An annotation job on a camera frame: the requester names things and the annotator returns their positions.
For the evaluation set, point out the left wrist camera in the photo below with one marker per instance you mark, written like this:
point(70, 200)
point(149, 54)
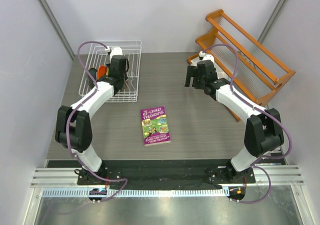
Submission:
point(113, 51)

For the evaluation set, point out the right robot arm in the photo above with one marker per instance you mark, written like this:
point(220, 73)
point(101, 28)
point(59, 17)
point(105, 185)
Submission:
point(263, 132)

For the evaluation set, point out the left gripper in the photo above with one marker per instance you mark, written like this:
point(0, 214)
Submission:
point(124, 73)

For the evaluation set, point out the white paper packet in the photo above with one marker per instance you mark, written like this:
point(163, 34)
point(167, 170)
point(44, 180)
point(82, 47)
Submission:
point(194, 59)

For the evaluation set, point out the white wire dish rack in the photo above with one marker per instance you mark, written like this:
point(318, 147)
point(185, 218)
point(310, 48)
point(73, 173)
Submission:
point(96, 56)

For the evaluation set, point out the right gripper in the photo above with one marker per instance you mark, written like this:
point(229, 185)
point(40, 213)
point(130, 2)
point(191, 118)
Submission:
point(192, 72)

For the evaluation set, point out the perforated metal strip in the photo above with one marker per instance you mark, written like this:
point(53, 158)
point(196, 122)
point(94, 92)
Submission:
point(89, 192)

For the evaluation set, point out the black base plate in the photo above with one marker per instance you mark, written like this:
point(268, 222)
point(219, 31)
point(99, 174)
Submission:
point(161, 175)

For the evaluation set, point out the aluminium rail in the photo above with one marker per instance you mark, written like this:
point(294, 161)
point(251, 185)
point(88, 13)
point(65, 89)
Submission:
point(280, 175)

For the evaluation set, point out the red floral plate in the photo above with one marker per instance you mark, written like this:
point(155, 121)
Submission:
point(125, 90)

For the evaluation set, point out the orange plate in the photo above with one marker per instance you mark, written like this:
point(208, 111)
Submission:
point(102, 72)

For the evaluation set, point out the dark plate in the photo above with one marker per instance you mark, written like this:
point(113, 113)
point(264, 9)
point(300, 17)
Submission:
point(92, 77)

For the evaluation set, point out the purple treehouse book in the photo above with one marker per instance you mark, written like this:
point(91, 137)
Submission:
point(155, 127)

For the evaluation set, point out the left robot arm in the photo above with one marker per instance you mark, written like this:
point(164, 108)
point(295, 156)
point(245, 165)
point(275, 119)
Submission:
point(73, 125)

